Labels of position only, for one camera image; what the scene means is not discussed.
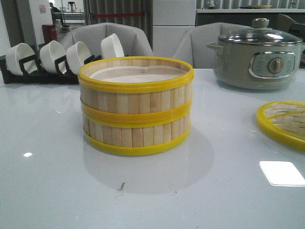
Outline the black dish rack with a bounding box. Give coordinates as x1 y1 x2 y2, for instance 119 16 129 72
0 54 103 85

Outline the white refrigerator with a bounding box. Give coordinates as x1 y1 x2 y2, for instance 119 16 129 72
152 0 196 57

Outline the bamboo steamer lid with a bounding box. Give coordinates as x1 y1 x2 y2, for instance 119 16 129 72
256 101 305 151

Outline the bamboo steamer tray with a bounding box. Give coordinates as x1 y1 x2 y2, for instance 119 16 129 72
78 56 194 127
83 110 191 156

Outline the grey chair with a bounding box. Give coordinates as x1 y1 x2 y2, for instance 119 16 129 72
172 22 247 69
60 22 154 56

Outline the glass pot lid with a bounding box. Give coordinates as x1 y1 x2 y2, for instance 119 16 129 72
219 18 303 46

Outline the white bowl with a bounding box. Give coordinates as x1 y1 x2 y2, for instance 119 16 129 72
5 43 35 76
101 33 124 59
66 42 92 75
40 41 66 74

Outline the grey kitchen counter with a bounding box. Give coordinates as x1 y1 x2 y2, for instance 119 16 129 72
195 9 305 28

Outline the left grey chair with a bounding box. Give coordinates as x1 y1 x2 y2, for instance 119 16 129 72
60 22 154 56

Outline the red barrier belt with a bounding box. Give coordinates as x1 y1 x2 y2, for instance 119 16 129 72
89 11 145 18

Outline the green electric cooking pot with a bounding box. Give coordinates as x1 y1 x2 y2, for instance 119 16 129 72
207 41 305 90

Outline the right grey chair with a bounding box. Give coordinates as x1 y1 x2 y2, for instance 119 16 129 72
172 22 247 69

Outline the red trash bin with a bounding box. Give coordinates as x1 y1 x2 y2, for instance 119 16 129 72
42 24 57 44

